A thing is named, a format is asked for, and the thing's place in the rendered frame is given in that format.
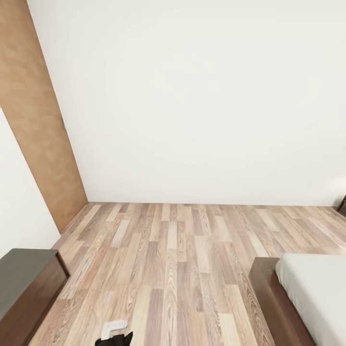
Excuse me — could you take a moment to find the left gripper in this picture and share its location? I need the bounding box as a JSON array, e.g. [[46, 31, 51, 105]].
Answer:
[[95, 331, 133, 346]]

